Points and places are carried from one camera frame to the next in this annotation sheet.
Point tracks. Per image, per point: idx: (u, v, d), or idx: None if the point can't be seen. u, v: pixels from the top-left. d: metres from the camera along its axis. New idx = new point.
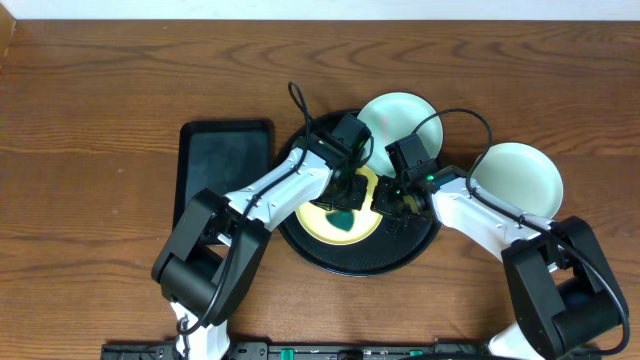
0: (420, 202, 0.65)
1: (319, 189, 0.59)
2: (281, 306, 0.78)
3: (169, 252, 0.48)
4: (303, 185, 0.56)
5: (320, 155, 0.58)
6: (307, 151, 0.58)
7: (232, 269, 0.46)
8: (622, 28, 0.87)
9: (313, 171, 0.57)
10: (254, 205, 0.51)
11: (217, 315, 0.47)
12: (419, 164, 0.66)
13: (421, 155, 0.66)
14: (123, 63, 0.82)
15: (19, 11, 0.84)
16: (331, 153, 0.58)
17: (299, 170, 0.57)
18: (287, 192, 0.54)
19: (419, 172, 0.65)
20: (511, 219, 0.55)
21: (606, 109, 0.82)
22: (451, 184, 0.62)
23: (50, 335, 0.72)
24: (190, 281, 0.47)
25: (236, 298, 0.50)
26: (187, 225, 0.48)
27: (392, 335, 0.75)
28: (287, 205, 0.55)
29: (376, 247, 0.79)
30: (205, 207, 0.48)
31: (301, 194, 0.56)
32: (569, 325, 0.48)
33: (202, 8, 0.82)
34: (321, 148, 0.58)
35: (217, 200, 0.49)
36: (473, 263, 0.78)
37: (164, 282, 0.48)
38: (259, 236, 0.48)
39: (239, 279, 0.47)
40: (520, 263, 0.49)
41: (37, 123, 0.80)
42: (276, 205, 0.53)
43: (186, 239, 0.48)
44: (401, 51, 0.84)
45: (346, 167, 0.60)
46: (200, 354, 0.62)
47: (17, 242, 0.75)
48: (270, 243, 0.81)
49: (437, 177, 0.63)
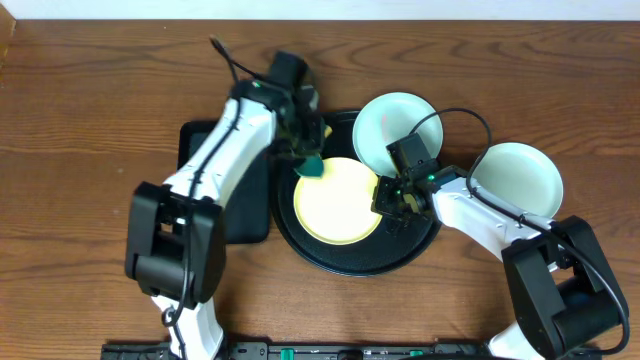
0: (420, 202, 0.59)
1: (269, 136, 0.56)
2: (280, 305, 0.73)
3: (132, 253, 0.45)
4: (247, 139, 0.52)
5: (257, 101, 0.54)
6: (243, 102, 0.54)
7: (196, 250, 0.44)
8: (625, 26, 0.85)
9: (254, 116, 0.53)
10: (199, 182, 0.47)
11: (198, 295, 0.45)
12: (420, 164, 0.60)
13: (422, 154, 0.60)
14: (126, 64, 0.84)
15: (23, 13, 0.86)
16: (268, 95, 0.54)
17: (238, 127, 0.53)
18: (228, 150, 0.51)
19: (420, 171, 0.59)
20: (510, 220, 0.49)
21: (608, 107, 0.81)
22: (453, 183, 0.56)
23: (50, 334, 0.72)
24: (162, 273, 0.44)
25: (214, 272, 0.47)
26: (137, 224, 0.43)
27: (393, 335, 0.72)
28: (234, 167, 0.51)
29: (377, 246, 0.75)
30: (149, 201, 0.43)
31: (247, 149, 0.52)
32: (571, 327, 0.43)
33: (202, 9, 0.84)
34: (257, 93, 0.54)
35: (159, 189, 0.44)
36: (474, 263, 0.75)
37: (140, 279, 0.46)
38: (212, 211, 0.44)
39: (207, 259, 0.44)
40: (521, 262, 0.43)
41: (42, 124, 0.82)
42: (221, 175, 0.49)
43: (142, 239, 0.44)
44: (398, 51, 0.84)
45: (292, 106, 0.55)
46: (197, 349, 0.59)
47: (19, 242, 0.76)
48: (267, 243, 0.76)
49: (437, 176, 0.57)
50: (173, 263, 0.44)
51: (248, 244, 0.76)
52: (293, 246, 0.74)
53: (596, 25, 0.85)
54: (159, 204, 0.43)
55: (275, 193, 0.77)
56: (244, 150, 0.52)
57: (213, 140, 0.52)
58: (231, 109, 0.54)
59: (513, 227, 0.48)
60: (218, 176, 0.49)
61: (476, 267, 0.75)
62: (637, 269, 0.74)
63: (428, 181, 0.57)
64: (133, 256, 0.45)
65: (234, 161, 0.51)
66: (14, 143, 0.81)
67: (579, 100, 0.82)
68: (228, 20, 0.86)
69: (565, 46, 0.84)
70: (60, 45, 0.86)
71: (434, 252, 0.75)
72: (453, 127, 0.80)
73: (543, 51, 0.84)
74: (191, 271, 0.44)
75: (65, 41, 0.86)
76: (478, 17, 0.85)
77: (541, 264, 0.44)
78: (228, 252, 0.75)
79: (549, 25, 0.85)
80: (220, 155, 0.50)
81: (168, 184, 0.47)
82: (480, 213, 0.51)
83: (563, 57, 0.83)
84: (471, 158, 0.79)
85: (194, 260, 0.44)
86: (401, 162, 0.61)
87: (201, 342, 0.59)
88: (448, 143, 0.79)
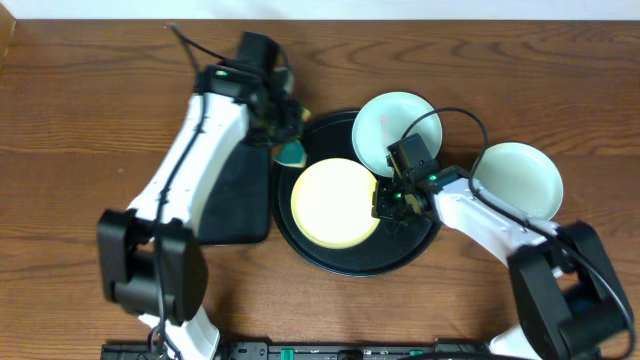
0: (422, 202, 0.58)
1: (241, 127, 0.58)
2: (281, 306, 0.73)
3: (109, 282, 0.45)
4: (212, 141, 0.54)
5: (223, 93, 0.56)
6: (207, 98, 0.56)
7: (169, 273, 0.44)
8: (626, 25, 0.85)
9: (221, 112, 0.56)
10: (166, 202, 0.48)
11: (181, 313, 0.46)
12: (421, 164, 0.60)
13: (423, 155, 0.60)
14: (126, 64, 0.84)
15: (22, 13, 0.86)
16: (233, 87, 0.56)
17: (203, 129, 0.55)
18: (194, 156, 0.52)
19: (422, 172, 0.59)
20: (517, 223, 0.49)
21: (608, 107, 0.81)
22: (456, 183, 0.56)
23: (49, 334, 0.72)
24: (141, 297, 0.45)
25: (196, 289, 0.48)
26: (106, 254, 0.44)
27: (393, 335, 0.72)
28: (203, 177, 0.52)
29: (377, 247, 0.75)
30: (113, 231, 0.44)
31: (218, 145, 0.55)
32: (577, 334, 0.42)
33: (202, 9, 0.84)
34: (221, 86, 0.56)
35: (123, 217, 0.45)
36: (474, 263, 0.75)
37: (123, 305, 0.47)
38: (179, 232, 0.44)
39: (182, 281, 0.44)
40: (525, 268, 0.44)
41: (42, 124, 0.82)
42: (190, 190, 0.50)
43: (114, 268, 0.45)
44: (398, 51, 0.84)
45: (263, 91, 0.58)
46: (191, 351, 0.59)
47: (19, 242, 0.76)
48: (266, 244, 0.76)
49: (440, 177, 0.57)
50: (148, 287, 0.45)
51: (248, 245, 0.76)
52: (294, 246, 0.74)
53: (596, 25, 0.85)
54: (126, 230, 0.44)
55: (275, 193, 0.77)
56: (214, 148, 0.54)
57: (181, 146, 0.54)
58: (196, 107, 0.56)
59: (519, 230, 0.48)
60: (187, 192, 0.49)
61: (476, 267, 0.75)
62: (637, 269, 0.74)
63: (430, 182, 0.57)
64: (109, 284, 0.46)
65: (206, 162, 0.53)
66: (13, 143, 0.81)
67: (579, 100, 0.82)
68: (228, 20, 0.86)
69: (565, 46, 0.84)
70: (60, 45, 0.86)
71: (434, 252, 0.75)
72: (453, 127, 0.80)
73: (543, 50, 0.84)
74: (168, 293, 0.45)
75: (65, 41, 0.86)
76: (479, 17, 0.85)
77: (544, 269, 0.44)
78: (228, 252, 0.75)
79: (550, 24, 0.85)
80: (189, 158, 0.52)
81: (133, 208, 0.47)
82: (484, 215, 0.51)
83: (563, 57, 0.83)
84: (471, 158, 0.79)
85: (168, 282, 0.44)
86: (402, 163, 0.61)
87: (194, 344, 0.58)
88: (448, 143, 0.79)
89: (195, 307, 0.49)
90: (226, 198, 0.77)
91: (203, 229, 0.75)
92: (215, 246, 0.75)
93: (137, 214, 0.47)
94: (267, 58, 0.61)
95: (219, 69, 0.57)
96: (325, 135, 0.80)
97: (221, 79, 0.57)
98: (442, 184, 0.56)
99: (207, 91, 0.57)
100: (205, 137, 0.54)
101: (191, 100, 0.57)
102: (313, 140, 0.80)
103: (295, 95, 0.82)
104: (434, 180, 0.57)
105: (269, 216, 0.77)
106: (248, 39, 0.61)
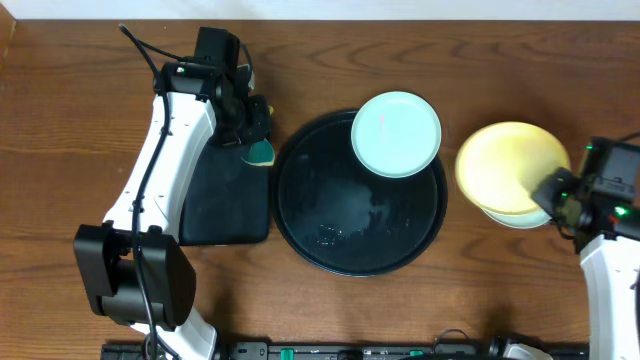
0: (583, 219, 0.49)
1: (211, 125, 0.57)
2: (280, 306, 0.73)
3: (94, 294, 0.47)
4: (181, 143, 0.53)
5: (187, 91, 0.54)
6: (171, 97, 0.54)
7: (154, 282, 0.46)
8: (625, 27, 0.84)
9: (185, 110, 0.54)
10: (140, 210, 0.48)
11: (166, 318, 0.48)
12: (616, 181, 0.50)
13: (625, 174, 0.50)
14: (126, 65, 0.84)
15: (20, 12, 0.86)
16: (197, 83, 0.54)
17: (171, 132, 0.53)
18: (170, 159, 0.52)
19: (608, 183, 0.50)
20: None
21: (607, 109, 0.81)
22: (629, 246, 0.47)
23: (49, 334, 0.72)
24: (128, 306, 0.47)
25: (185, 293, 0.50)
26: (89, 267, 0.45)
27: (393, 334, 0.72)
28: (176, 183, 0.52)
29: (377, 248, 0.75)
30: (93, 246, 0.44)
31: (188, 146, 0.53)
32: None
33: (203, 9, 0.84)
34: (182, 84, 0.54)
35: (101, 231, 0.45)
36: (473, 263, 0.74)
37: (111, 315, 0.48)
38: (157, 241, 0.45)
39: (166, 290, 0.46)
40: None
41: (42, 124, 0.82)
42: (164, 197, 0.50)
43: (99, 282, 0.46)
44: (399, 51, 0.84)
45: (225, 83, 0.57)
46: (187, 352, 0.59)
47: (17, 241, 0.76)
48: (267, 244, 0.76)
49: (630, 211, 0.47)
50: (134, 295, 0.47)
51: (247, 245, 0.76)
52: (294, 246, 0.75)
53: (596, 25, 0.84)
54: (103, 245, 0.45)
55: (275, 195, 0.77)
56: (184, 150, 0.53)
57: (147, 150, 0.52)
58: (159, 108, 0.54)
59: None
60: (160, 198, 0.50)
61: (476, 266, 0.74)
62: None
63: (614, 210, 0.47)
64: (95, 296, 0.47)
65: (177, 164, 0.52)
66: (13, 143, 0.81)
67: (577, 101, 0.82)
68: (228, 20, 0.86)
69: (565, 47, 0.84)
70: (60, 45, 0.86)
71: (435, 252, 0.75)
72: (454, 127, 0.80)
73: (543, 51, 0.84)
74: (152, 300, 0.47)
75: (66, 41, 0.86)
76: (479, 18, 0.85)
77: None
78: (228, 252, 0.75)
79: (550, 25, 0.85)
80: (159, 162, 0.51)
81: (108, 221, 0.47)
82: (621, 320, 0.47)
83: (563, 58, 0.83)
84: None
85: (152, 291, 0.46)
86: (592, 171, 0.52)
87: (191, 347, 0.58)
88: (447, 143, 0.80)
89: (185, 309, 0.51)
90: (226, 198, 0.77)
91: (200, 230, 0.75)
92: (215, 246, 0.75)
93: (114, 226, 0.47)
94: (227, 52, 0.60)
95: (177, 65, 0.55)
96: (327, 136, 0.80)
97: (183, 76, 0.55)
98: (628, 224, 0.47)
99: (168, 90, 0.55)
100: (173, 140, 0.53)
101: (153, 102, 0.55)
102: (314, 140, 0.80)
103: (297, 97, 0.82)
104: (622, 213, 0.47)
105: (269, 217, 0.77)
106: (205, 33, 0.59)
